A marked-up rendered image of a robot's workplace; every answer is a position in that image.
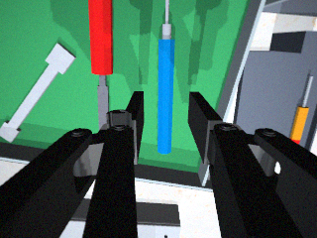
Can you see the blue-handled tool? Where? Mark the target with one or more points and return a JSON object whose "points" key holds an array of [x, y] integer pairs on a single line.
{"points": [[165, 85]]}

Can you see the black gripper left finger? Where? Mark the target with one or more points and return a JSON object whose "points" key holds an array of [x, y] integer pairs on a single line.
{"points": [[40, 199]]}

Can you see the dark grey drawer chest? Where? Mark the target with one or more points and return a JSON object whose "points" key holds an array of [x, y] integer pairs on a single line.
{"points": [[212, 42]]}

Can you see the orange-handled screwdriver with red end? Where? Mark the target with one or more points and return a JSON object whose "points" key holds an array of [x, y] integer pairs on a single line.
{"points": [[300, 117]]}

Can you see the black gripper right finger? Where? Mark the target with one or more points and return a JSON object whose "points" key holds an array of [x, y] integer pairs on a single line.
{"points": [[252, 200]]}

